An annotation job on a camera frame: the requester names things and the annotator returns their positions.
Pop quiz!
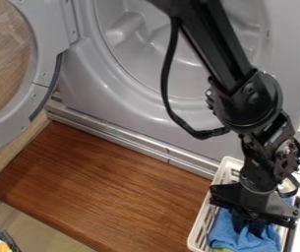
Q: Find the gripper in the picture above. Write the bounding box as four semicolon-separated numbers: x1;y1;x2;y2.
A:
209;181;300;238

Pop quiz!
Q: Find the blue cloth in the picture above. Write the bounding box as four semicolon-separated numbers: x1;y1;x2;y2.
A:
206;196;297;252

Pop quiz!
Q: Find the white basket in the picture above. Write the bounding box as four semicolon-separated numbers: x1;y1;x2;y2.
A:
186;156;300;252

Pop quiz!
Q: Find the grey washing machine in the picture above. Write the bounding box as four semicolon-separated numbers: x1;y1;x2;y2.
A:
0;0;300;180

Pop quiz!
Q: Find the black cable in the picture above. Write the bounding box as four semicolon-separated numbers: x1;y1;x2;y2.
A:
158;16;234;141

